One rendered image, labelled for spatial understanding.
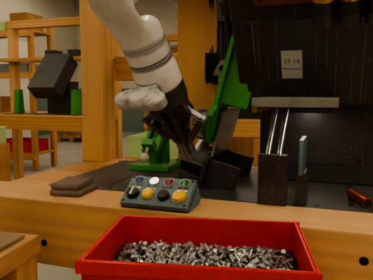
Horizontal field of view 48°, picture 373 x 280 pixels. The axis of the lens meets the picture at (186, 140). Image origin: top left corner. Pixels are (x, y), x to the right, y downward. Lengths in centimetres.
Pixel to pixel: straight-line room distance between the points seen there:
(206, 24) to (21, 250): 92
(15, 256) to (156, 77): 44
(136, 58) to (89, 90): 98
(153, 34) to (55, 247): 57
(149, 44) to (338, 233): 46
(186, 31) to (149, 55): 83
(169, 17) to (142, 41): 1143
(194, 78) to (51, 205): 69
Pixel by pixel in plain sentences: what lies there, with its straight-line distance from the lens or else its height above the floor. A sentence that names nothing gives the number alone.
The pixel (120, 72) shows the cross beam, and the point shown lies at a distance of 165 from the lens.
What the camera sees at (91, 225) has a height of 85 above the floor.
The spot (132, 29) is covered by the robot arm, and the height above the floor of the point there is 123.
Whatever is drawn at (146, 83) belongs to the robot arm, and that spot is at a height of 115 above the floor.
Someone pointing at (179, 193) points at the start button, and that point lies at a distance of 86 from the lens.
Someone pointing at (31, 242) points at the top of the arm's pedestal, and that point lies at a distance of 91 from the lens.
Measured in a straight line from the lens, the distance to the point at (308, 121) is 116.
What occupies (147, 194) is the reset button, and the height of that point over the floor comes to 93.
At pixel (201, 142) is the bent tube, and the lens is 111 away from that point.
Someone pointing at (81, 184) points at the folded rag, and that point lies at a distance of 102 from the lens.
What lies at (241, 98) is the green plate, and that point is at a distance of 103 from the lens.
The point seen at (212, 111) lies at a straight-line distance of 102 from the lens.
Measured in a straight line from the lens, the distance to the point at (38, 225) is 103.
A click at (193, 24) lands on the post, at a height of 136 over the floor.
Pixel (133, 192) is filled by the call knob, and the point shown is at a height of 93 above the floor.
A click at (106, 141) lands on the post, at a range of 162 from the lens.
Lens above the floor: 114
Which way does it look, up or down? 6 degrees down
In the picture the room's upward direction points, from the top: straight up
